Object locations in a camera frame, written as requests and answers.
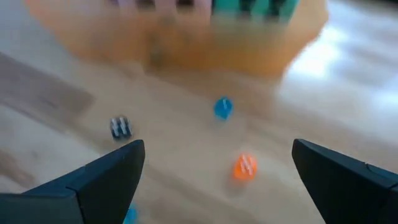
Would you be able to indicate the small black die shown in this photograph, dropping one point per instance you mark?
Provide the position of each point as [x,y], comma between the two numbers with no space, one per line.
[120,127]

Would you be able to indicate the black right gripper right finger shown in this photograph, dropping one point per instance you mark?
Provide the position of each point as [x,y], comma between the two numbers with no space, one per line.
[348,186]

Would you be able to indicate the small cyan translucent die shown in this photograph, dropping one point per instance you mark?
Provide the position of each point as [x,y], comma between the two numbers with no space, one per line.
[223,108]
[132,215]

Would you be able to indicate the small orange translucent die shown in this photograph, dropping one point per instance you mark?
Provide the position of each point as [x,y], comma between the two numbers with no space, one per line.
[245,167]

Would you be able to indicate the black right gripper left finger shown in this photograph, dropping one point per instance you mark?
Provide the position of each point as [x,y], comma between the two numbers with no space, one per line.
[93,186]

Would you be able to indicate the large teal foam die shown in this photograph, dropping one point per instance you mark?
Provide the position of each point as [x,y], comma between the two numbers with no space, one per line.
[261,7]

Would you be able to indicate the orange translucent plastic bin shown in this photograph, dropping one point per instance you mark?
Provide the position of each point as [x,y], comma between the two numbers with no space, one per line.
[217,46]

